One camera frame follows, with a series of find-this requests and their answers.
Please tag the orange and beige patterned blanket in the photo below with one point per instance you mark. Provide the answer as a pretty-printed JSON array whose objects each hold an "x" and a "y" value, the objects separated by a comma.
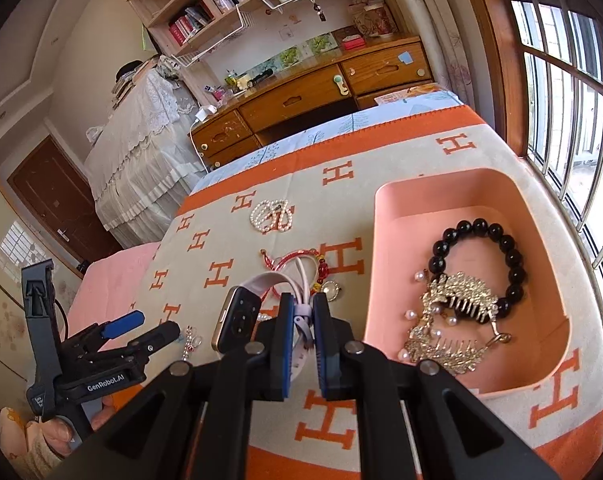
[{"x": 281, "y": 170}]

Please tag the person's left forearm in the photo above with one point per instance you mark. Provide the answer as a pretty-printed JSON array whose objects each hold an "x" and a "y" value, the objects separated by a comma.
[{"x": 24, "y": 447}]

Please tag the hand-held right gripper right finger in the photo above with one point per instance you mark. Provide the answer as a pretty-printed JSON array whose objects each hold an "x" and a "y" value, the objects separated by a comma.
[{"x": 323, "y": 345}]

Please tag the round silver pendant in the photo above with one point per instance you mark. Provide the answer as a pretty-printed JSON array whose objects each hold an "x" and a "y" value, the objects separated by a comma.
[{"x": 332, "y": 290}]

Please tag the floral cup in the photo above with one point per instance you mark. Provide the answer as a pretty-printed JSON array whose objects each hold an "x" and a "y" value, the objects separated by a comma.
[{"x": 381, "y": 17}]

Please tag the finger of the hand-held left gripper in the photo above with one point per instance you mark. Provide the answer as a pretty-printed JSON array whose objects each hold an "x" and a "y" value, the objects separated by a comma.
[
  {"x": 156, "y": 337},
  {"x": 124, "y": 323}
]

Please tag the blue sticker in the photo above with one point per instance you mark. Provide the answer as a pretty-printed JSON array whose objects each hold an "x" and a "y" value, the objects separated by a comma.
[{"x": 405, "y": 57}]

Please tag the person's left hand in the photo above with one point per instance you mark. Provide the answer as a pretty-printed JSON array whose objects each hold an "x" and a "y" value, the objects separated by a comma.
[{"x": 59, "y": 435}]

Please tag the brown door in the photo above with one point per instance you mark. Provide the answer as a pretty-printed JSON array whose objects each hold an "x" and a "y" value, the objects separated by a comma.
[{"x": 56, "y": 195}]

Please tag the gold rhinestone hair comb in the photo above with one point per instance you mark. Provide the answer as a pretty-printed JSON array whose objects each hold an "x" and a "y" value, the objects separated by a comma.
[
  {"x": 461, "y": 287},
  {"x": 431, "y": 347}
]

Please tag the wooden window frame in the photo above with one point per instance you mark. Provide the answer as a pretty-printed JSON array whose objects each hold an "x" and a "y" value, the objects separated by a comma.
[{"x": 501, "y": 50}]

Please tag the wooden desk with drawers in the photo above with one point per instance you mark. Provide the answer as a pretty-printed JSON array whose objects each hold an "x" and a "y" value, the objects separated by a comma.
[{"x": 291, "y": 100}]

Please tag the stack of books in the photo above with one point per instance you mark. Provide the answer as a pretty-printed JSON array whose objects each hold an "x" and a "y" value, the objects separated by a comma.
[{"x": 124, "y": 85}]

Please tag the white floral curtain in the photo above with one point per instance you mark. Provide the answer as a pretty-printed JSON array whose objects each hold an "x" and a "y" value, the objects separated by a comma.
[{"x": 431, "y": 10}]

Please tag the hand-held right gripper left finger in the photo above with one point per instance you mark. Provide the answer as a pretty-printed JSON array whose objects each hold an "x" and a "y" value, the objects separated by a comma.
[{"x": 287, "y": 345}]

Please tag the white lace dust cover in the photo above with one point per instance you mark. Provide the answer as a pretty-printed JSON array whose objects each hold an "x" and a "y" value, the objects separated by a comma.
[{"x": 141, "y": 160}]

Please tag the mint green drawer lock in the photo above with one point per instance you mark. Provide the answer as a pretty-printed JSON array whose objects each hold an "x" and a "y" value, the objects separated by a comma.
[{"x": 341, "y": 85}]

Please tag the pink tray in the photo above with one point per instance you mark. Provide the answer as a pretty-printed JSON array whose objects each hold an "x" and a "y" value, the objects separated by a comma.
[{"x": 416, "y": 240}]

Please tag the crystal earring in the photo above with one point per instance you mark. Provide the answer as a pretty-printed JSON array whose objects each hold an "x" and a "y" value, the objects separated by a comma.
[{"x": 190, "y": 342}]

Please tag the white power adapter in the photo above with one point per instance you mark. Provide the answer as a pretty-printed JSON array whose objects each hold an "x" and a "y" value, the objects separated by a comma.
[{"x": 207, "y": 113}]

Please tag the pink bedsheet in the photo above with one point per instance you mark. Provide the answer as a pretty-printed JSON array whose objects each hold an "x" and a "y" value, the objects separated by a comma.
[{"x": 111, "y": 280}]

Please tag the black flashlight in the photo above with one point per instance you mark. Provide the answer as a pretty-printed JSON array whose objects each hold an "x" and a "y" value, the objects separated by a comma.
[{"x": 259, "y": 79}]

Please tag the metal window grille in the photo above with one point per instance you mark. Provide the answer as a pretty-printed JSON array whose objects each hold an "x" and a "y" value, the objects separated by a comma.
[{"x": 576, "y": 75}]

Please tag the yellow green bottles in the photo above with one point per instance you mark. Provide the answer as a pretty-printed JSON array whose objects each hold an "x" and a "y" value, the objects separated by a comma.
[{"x": 234, "y": 81}]

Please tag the row of red books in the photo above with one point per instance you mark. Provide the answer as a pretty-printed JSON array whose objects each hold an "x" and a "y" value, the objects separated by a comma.
[{"x": 186, "y": 25}]

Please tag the small pink box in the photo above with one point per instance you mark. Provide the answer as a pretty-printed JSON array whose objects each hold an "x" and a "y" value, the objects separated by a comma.
[{"x": 352, "y": 41}]

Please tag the grape picture card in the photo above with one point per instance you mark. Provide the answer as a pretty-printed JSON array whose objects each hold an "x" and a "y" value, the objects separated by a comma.
[
  {"x": 322, "y": 44},
  {"x": 289, "y": 57}
]

